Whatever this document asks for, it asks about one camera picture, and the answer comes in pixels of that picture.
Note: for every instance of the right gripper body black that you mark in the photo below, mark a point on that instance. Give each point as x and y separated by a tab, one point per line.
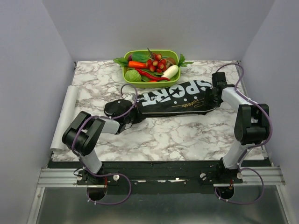
216	101

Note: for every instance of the black racket cover bag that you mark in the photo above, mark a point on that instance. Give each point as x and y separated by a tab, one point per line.
180	99

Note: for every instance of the white shuttlecock tube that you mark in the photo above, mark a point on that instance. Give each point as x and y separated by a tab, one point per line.
65	118

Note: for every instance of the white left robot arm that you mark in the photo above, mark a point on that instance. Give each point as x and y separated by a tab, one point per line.
84	131

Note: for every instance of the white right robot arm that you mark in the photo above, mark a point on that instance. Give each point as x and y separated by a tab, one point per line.
252	126

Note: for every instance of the green plastic basket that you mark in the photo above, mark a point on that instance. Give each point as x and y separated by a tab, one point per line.
143	56

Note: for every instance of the white toy radish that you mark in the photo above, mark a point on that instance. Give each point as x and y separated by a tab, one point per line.
170	72

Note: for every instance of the brown toy mushroom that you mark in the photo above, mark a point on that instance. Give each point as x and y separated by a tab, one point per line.
171	60

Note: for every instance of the red toy chili pepper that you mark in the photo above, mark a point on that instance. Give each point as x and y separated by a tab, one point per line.
146	74

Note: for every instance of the red toy cherry bunch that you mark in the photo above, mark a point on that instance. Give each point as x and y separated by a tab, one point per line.
156	62

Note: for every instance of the green toy cabbage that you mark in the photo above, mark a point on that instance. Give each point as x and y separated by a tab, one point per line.
133	76

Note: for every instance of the orange toy carrot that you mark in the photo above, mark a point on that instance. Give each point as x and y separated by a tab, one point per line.
137	65

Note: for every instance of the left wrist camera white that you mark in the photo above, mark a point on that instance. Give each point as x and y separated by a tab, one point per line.
132	97

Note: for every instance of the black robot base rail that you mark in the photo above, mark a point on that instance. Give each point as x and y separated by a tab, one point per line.
160	177

